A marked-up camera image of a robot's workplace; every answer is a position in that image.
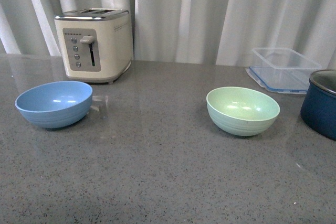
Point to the dark blue saucepan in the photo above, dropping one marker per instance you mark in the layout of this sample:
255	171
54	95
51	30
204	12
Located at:
318	108

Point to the blue plastic bowl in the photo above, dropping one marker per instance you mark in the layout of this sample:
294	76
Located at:
56	104

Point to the clear plastic food container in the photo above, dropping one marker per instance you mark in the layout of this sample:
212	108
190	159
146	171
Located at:
282	70

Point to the white curtain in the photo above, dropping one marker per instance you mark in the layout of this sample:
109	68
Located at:
220	32

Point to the green plastic bowl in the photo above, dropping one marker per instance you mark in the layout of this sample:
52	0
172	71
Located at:
241	111

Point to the cream two-slot toaster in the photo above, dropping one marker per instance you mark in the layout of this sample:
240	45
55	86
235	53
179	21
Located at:
96	44

